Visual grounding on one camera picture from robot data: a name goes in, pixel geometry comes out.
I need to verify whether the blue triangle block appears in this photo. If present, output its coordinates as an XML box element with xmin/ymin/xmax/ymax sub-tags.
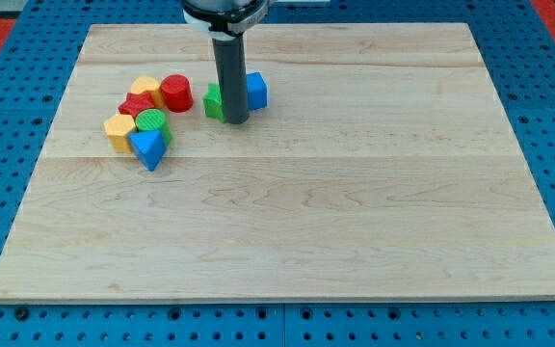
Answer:
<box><xmin>128</xmin><ymin>130</ymin><xmax>167</xmax><ymax>172</ymax></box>

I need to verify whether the green circle block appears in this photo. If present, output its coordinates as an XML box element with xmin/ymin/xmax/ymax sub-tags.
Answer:
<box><xmin>135</xmin><ymin>109</ymin><xmax>172</xmax><ymax>146</ymax></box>

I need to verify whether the yellow hexagon block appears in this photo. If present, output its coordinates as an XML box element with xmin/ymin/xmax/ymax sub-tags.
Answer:
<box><xmin>103</xmin><ymin>114</ymin><xmax>138</xmax><ymax>153</ymax></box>

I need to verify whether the blue cube block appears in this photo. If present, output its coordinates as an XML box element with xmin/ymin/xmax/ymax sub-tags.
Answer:
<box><xmin>247</xmin><ymin>71</ymin><xmax>268</xmax><ymax>111</ymax></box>

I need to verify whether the green star block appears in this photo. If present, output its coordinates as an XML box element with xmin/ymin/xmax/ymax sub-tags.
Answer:
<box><xmin>203</xmin><ymin>83</ymin><xmax>226</xmax><ymax>123</ymax></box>

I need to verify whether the light wooden board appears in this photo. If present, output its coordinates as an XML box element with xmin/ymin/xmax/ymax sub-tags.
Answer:
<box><xmin>0</xmin><ymin>23</ymin><xmax>555</xmax><ymax>305</ymax></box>

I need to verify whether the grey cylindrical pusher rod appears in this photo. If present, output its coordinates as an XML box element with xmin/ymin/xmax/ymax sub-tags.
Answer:
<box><xmin>212</xmin><ymin>36</ymin><xmax>249</xmax><ymax>124</ymax></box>

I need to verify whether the red cylinder block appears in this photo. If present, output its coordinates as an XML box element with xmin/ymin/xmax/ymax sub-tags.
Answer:
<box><xmin>160</xmin><ymin>74</ymin><xmax>194</xmax><ymax>113</ymax></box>

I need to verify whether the red star block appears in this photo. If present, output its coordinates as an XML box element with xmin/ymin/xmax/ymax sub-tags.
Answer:
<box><xmin>118</xmin><ymin>92</ymin><xmax>155</xmax><ymax>119</ymax></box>

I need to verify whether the yellow heart block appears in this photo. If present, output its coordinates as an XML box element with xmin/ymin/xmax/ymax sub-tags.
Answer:
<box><xmin>130</xmin><ymin>75</ymin><xmax>165</xmax><ymax>109</ymax></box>

